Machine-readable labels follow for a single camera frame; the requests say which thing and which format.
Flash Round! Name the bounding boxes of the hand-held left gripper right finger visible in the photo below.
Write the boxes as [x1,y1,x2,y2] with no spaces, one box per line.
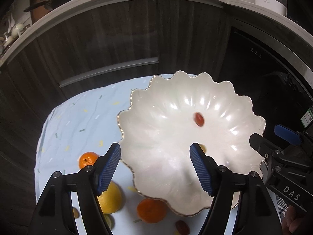
[189,142,285,235]

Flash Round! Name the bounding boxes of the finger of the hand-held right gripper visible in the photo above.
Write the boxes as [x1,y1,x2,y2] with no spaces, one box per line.
[249,133,288,162]
[274,124,302,145]

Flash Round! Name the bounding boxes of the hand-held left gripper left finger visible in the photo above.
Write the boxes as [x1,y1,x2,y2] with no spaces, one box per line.
[29,142,122,235]

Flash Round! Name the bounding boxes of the yellow grapefruit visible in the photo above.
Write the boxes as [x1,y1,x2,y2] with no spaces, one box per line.
[96,181,123,214]

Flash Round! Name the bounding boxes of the red grape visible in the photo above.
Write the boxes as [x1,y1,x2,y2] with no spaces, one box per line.
[175,220,191,235]
[193,112,205,127]

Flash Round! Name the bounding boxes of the white scalloped gold-rimmed bowl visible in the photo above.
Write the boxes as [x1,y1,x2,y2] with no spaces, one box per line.
[117,70,267,216]

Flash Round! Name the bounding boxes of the green grape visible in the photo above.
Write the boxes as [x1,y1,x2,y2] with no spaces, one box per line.
[104,213,115,229]

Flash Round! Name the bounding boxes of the large orange mandarin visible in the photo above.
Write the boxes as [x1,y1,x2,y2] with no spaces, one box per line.
[137,199,169,224]

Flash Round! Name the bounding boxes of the person's right hand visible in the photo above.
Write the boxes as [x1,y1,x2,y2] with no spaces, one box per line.
[281,207,313,235]

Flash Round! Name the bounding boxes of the small orange mandarin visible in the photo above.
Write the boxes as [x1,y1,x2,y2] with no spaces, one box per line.
[79,152,100,170]

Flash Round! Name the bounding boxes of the green and white sticker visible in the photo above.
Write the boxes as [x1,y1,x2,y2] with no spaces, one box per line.
[302,108,313,128]

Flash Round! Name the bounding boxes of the striped cloth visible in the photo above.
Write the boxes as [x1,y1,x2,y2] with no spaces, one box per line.
[275,194,291,235]

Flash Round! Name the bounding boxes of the light blue confetti tablecloth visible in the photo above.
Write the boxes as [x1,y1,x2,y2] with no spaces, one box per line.
[34,73,290,235]

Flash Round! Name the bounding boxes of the black built-in appliance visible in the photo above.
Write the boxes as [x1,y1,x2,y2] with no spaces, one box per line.
[218,17,313,152]

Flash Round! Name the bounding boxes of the dark wood kitchen cabinet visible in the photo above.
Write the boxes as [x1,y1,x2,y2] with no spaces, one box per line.
[0,0,245,235]

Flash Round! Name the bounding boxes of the white squat appliance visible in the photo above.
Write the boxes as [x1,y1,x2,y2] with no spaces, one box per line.
[254,0,287,15]

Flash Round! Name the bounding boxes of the white ceramic teapot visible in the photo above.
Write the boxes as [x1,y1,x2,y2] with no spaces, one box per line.
[12,23,25,37]

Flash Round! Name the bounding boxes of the white ceramic spoons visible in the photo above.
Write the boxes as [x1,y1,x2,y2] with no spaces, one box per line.
[6,12,15,33]

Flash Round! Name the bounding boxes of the grey drawer handle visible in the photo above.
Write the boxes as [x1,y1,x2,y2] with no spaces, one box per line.
[59,57,159,88]

